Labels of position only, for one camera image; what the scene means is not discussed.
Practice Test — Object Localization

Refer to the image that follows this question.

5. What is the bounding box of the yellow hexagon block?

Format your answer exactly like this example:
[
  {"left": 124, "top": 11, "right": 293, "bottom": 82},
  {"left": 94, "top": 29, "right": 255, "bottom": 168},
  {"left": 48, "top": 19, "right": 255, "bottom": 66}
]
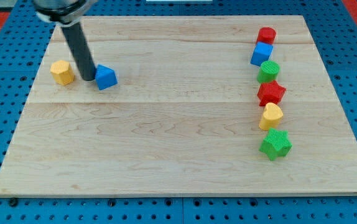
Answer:
[{"left": 50, "top": 60, "right": 75, "bottom": 85}]

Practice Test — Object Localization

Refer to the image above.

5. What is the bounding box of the green cylinder block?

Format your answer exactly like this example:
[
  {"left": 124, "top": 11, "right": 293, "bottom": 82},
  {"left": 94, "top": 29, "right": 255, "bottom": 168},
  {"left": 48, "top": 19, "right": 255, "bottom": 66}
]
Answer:
[{"left": 257, "top": 60, "right": 281, "bottom": 83}]

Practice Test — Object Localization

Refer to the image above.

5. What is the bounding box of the red star block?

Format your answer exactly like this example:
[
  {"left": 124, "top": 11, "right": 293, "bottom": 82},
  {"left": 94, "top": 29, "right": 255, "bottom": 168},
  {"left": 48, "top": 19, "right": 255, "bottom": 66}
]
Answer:
[{"left": 257, "top": 80, "right": 286, "bottom": 106}]

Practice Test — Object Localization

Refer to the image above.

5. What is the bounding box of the yellow heart block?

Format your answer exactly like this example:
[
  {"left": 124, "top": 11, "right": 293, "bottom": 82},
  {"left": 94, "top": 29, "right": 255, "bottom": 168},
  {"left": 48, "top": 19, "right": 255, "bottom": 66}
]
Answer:
[{"left": 259, "top": 103, "right": 284, "bottom": 131}]

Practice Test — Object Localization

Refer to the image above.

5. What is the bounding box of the red cylinder block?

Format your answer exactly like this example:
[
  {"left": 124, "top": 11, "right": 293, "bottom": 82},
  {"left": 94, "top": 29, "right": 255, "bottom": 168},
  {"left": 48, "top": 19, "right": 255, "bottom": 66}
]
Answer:
[{"left": 256, "top": 27, "right": 277, "bottom": 45}]

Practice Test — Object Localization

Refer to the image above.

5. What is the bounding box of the light wooden board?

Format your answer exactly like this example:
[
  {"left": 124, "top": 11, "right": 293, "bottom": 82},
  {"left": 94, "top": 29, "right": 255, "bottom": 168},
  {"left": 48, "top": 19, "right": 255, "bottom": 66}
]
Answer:
[{"left": 0, "top": 16, "right": 357, "bottom": 198}]

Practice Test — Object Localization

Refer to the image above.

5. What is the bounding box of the blue cube block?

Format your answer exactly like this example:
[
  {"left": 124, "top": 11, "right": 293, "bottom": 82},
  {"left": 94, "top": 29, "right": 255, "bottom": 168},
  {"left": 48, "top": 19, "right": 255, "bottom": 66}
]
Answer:
[{"left": 251, "top": 42, "right": 273, "bottom": 66}]

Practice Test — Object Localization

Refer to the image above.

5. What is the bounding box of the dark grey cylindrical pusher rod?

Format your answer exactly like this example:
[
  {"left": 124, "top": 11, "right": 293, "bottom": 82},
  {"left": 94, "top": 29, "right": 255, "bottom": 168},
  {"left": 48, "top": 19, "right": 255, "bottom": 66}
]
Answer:
[{"left": 62, "top": 22, "right": 96, "bottom": 81}]

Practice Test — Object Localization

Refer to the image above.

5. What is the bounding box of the green star block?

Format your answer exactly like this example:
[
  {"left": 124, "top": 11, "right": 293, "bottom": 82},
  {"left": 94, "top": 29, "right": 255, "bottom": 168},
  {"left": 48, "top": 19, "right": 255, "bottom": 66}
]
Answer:
[{"left": 259, "top": 128, "right": 292, "bottom": 161}]

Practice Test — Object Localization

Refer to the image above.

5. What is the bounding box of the blue triangle block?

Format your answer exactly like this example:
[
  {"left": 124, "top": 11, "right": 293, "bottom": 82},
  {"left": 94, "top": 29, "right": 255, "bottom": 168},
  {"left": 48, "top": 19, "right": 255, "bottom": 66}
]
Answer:
[{"left": 95, "top": 65, "right": 118, "bottom": 90}]

